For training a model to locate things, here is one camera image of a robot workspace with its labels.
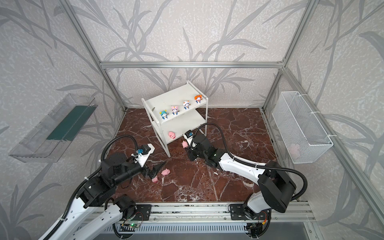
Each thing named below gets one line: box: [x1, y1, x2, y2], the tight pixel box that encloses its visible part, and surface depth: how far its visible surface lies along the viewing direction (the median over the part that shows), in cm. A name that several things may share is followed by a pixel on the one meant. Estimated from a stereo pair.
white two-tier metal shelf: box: [141, 80, 209, 158], surface depth 80 cm
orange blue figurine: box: [194, 94, 203, 104], surface depth 78 cm
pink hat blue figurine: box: [171, 106, 180, 116], surface depth 72 cm
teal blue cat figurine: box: [159, 110, 169, 120], surface depth 70 cm
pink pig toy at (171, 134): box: [168, 131, 176, 139], surface depth 84 cm
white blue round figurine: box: [183, 100, 191, 110], surface depth 75 cm
